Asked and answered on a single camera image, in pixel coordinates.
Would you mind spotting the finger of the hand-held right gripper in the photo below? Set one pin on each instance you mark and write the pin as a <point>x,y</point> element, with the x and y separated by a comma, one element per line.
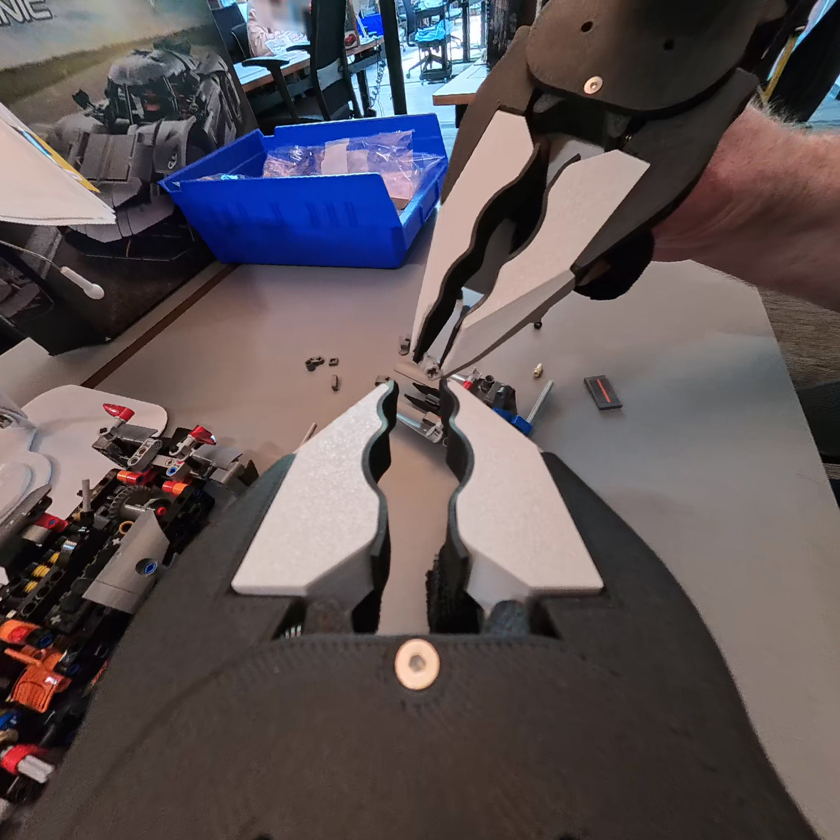
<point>590,210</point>
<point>479,184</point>

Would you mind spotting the black office chair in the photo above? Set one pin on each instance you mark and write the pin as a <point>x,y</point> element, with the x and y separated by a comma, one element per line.
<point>328,59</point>

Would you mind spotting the white rounded base plate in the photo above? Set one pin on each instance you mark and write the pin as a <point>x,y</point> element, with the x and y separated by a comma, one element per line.
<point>79,407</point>

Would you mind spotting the grey winged lego assembly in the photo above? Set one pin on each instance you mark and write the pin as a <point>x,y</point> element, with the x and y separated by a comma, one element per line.
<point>489,390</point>

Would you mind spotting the long light grey lego axle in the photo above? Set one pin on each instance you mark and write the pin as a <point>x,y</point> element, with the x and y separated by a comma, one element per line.
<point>539,400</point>

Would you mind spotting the large lego vehicle build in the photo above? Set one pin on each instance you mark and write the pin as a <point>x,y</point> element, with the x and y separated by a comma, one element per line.
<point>65,577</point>

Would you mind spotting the lego set box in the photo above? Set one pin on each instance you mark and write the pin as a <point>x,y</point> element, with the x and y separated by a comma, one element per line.
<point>164,79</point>

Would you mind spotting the clear plastic disc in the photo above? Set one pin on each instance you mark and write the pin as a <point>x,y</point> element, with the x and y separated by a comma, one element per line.
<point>19,485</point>

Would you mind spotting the dark grey double lego connector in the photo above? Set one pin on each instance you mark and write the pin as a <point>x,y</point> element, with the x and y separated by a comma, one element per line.
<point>315,362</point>

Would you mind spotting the clear plastic bag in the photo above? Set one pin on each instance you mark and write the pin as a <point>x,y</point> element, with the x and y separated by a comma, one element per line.
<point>292,161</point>
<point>380,154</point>

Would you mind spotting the dark grey orange-striped lego tile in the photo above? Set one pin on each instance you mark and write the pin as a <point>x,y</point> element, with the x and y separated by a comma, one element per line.
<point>604,392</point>

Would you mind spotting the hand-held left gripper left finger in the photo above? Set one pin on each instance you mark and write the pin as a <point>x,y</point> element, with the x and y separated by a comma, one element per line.
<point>308,525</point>

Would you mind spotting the black pillar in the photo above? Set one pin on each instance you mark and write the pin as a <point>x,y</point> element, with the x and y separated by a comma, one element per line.
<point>392,52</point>

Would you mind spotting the person's right forearm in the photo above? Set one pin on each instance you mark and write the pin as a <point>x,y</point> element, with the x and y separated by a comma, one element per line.
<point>754,210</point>

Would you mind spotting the background desk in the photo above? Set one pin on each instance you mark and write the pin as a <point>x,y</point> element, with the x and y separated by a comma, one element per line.
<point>459,85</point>

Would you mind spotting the white instruction booklet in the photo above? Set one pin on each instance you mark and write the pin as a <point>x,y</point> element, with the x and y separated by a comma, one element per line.
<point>39,184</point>

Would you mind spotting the blue plastic bin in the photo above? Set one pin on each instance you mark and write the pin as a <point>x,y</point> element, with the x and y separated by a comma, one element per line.
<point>295,216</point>

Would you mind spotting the short light grey lego axle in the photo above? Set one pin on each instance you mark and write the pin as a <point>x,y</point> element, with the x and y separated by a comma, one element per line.
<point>307,436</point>

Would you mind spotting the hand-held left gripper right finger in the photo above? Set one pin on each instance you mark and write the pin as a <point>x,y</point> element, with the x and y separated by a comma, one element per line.
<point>525,525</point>

